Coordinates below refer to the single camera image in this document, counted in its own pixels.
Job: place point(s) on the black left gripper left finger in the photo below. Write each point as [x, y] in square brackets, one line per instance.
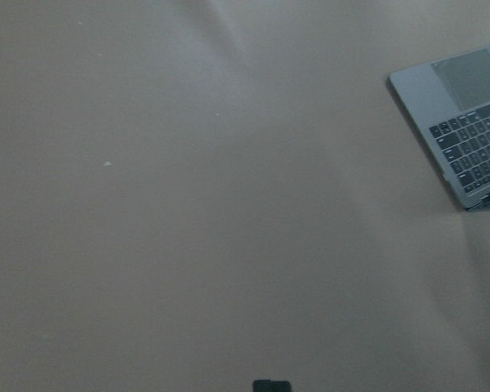
[262, 385]

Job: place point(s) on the grey laptop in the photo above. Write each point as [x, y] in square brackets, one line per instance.
[448, 101]

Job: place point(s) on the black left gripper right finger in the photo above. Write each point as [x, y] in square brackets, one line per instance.
[281, 386]

